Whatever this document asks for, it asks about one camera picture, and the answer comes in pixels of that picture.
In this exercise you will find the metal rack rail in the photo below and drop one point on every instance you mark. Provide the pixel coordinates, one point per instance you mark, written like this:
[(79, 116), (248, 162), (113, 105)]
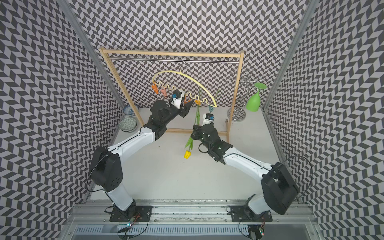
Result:
[(174, 61)]

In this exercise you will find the yellow arched peg hanger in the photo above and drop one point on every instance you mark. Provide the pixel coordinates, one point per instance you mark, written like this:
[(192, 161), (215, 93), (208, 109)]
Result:
[(167, 86)]

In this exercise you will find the right aluminium corner profile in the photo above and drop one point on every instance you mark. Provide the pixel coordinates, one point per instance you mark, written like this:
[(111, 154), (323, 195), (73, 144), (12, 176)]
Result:
[(310, 10)]

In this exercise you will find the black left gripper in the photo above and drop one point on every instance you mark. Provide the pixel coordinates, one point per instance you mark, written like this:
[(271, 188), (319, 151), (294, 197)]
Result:
[(184, 111)]

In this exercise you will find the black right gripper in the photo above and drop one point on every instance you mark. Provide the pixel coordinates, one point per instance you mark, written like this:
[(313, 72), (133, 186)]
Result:
[(197, 129)]

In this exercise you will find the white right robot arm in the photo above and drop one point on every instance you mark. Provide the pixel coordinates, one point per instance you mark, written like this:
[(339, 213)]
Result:
[(278, 187)]

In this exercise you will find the dark orange clothes peg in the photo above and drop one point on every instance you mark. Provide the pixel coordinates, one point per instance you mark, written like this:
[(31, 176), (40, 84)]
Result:
[(155, 88)]

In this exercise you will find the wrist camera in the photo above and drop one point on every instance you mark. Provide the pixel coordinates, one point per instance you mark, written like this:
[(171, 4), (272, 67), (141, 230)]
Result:
[(177, 98), (208, 118)]

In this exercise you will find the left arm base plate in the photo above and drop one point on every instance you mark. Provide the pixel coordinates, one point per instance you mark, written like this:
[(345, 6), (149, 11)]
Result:
[(142, 212)]

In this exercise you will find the blue patterned small bowl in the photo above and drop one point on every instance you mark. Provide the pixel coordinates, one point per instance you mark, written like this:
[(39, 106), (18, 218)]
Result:
[(129, 111)]

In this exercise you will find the aluminium corner profile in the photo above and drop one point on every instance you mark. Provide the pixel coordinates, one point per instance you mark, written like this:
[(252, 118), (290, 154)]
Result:
[(67, 10), (310, 10)]

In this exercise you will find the wooden clothes rack frame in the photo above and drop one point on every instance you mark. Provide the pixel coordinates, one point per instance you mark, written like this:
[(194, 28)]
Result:
[(106, 56)]

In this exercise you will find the left aluminium corner profile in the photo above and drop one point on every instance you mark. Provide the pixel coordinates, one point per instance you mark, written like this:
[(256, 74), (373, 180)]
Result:
[(67, 10)]

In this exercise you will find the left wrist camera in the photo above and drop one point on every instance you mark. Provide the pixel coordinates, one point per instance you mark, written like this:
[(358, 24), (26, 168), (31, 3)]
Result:
[(177, 98)]

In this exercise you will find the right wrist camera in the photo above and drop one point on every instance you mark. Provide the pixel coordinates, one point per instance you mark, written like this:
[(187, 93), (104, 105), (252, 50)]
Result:
[(208, 118)]

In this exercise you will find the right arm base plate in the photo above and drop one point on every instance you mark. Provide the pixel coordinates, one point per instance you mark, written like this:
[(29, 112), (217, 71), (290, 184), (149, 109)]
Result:
[(245, 214)]

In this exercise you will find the green plastic wine glass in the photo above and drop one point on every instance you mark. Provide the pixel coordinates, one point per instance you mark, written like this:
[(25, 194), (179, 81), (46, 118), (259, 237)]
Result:
[(254, 101)]

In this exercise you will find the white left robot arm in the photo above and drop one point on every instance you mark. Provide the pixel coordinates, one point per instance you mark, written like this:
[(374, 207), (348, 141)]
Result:
[(106, 169)]

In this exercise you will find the metal wire glass stand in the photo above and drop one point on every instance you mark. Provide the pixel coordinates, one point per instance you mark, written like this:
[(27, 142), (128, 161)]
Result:
[(246, 81)]

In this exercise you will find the green patterned bowl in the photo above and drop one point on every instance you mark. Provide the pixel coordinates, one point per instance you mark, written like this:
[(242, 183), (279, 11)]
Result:
[(128, 124)]

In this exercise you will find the yellow tulip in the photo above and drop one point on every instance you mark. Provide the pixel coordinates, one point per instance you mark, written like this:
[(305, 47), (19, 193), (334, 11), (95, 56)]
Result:
[(190, 142)]

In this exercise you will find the pink clothes peg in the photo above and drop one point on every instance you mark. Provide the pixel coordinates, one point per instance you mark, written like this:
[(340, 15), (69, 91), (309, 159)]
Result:
[(164, 92)]

